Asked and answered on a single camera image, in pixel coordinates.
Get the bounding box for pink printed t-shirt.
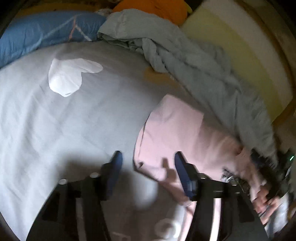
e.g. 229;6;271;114
133;94;269;241

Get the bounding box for person's right hand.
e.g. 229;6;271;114
250;186;289;225

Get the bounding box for grey-green duvet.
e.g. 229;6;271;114
97;9;278;163

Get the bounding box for blue pillow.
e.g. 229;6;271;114
1;11;106;67

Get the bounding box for orange plush pillow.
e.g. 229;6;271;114
112;0;192;26

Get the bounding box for green white wall pad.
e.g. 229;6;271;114
182;1;283;122

